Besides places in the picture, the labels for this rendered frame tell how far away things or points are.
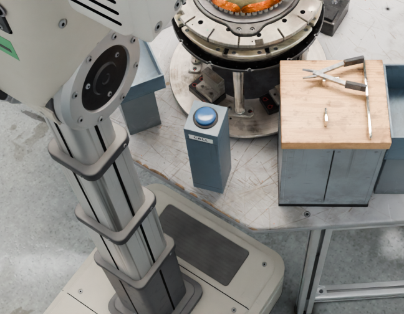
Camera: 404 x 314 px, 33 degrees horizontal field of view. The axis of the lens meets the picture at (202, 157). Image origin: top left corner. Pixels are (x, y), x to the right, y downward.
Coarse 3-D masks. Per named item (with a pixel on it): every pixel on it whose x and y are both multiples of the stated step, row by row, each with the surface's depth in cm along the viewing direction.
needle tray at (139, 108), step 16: (144, 48) 143; (144, 64) 141; (144, 80) 134; (160, 80) 135; (128, 96) 136; (144, 96) 150; (128, 112) 153; (144, 112) 156; (128, 128) 159; (144, 128) 161
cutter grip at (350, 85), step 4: (348, 80) 127; (348, 84) 127; (352, 84) 126; (356, 84) 126; (360, 84) 126; (364, 84) 126; (352, 88) 127; (356, 88) 127; (360, 88) 127; (364, 88) 126
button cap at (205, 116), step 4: (200, 108) 132; (204, 108) 132; (208, 108) 132; (196, 112) 132; (200, 112) 132; (204, 112) 132; (208, 112) 132; (212, 112) 132; (196, 116) 131; (200, 116) 131; (204, 116) 131; (208, 116) 131; (212, 116) 131; (196, 120) 131; (200, 120) 131; (204, 120) 131; (208, 120) 131; (212, 120) 131; (200, 124) 131; (204, 124) 131; (208, 124) 131
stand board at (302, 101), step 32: (288, 64) 133; (320, 64) 133; (288, 96) 130; (320, 96) 129; (352, 96) 129; (384, 96) 128; (288, 128) 126; (320, 128) 126; (352, 128) 125; (384, 128) 125
